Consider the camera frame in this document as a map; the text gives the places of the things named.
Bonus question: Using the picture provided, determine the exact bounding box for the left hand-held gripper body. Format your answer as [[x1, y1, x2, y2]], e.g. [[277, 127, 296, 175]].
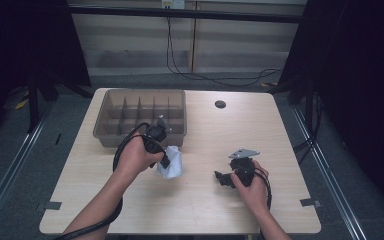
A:
[[142, 114, 174, 155]]

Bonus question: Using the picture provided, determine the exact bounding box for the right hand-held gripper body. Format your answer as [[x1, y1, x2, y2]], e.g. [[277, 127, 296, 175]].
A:
[[228, 148, 261, 187]]

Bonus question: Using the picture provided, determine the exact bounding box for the clear plastic divided bin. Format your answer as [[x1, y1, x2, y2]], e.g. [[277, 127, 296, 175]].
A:
[[92, 88, 188, 149]]

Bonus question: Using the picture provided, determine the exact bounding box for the person's right hand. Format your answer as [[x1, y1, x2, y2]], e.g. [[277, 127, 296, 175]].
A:
[[230, 159, 271, 215]]

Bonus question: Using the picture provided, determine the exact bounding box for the person's left hand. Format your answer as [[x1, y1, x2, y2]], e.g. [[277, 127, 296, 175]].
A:
[[114, 133, 165, 183]]

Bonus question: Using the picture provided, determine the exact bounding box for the grey tape strip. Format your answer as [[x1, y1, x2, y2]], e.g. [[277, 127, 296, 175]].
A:
[[43, 201, 63, 211], [299, 198, 322, 209]]

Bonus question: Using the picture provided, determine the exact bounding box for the black metal stand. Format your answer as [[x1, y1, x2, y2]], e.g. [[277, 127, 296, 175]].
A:
[[26, 71, 94, 134]]

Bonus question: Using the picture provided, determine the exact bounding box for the white power outlet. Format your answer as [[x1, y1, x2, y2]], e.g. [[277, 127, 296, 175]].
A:
[[160, 0, 186, 10]]

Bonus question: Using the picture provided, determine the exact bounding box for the black horizontal bar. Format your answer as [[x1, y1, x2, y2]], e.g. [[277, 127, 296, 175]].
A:
[[68, 4, 304, 24]]

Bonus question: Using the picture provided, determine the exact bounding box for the yellow floor object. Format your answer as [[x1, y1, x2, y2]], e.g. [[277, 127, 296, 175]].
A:
[[14, 91, 30, 110]]

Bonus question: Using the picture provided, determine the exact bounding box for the dark curtain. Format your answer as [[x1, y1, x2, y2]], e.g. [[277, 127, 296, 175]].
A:
[[0, 0, 93, 151], [278, 0, 384, 221]]

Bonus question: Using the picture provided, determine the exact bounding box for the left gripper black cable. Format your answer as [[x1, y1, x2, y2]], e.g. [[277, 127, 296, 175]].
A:
[[51, 122, 152, 240]]

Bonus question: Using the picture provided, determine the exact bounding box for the black wall cable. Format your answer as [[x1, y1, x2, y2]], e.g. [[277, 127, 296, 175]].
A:
[[165, 16, 283, 88]]

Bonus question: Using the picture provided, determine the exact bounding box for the black floor cable bundle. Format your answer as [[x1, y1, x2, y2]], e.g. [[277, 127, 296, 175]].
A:
[[292, 91, 325, 165]]

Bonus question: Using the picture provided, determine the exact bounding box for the metal floor rail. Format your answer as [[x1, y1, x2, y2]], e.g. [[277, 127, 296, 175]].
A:
[[0, 103, 53, 231], [291, 104, 368, 240]]

